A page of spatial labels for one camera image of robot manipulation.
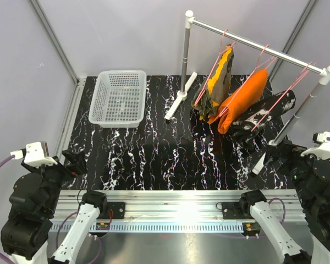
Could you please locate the aluminium rail frame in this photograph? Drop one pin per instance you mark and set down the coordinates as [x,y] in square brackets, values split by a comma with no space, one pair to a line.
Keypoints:
[174,211]

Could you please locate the black white patterned trousers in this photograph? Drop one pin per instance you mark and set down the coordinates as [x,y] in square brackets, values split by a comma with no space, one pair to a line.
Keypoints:
[250,123]

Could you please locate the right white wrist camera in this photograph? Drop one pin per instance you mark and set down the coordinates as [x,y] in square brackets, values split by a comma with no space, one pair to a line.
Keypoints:
[322,147]

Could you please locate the black marble pattern mat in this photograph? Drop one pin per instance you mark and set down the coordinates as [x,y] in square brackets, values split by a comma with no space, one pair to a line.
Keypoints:
[183,153]

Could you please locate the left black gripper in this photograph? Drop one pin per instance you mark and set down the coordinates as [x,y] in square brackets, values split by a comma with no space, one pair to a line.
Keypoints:
[78,165]

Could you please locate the white plastic laundry basket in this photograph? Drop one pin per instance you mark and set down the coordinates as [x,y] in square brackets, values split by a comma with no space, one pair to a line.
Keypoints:
[118,100]

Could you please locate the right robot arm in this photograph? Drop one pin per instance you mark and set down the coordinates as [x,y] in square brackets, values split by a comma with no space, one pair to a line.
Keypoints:
[313,191]

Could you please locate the camouflage orange trousers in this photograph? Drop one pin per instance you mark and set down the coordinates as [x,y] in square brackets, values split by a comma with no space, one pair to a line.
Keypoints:
[215,88]

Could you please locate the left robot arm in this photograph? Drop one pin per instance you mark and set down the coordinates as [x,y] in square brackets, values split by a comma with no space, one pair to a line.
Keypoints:
[24,236]

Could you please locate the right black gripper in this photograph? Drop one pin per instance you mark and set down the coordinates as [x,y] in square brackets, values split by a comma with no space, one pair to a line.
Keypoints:
[285,148]

